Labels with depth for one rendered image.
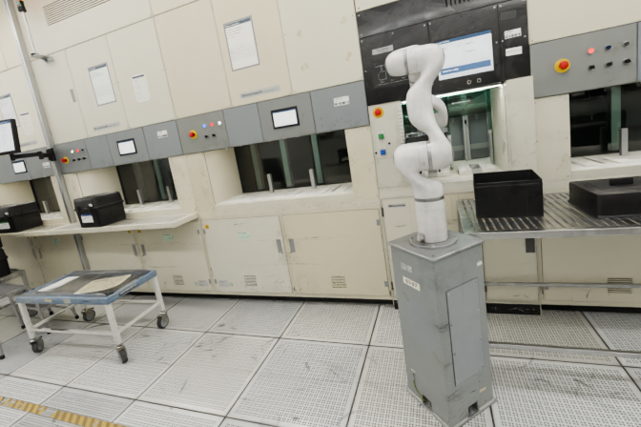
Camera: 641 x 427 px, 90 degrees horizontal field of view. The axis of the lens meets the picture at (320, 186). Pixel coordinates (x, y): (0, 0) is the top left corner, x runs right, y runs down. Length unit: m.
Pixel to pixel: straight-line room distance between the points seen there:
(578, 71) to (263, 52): 1.81
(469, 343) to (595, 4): 1.72
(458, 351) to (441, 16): 1.69
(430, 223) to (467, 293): 0.32
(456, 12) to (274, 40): 1.11
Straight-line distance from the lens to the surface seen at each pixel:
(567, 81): 2.15
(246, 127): 2.41
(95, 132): 3.47
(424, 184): 1.34
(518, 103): 2.05
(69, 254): 4.23
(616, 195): 1.75
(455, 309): 1.45
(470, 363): 1.64
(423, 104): 1.35
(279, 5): 2.38
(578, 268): 2.38
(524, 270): 2.32
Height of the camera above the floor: 1.28
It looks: 9 degrees down
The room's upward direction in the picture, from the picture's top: 9 degrees counter-clockwise
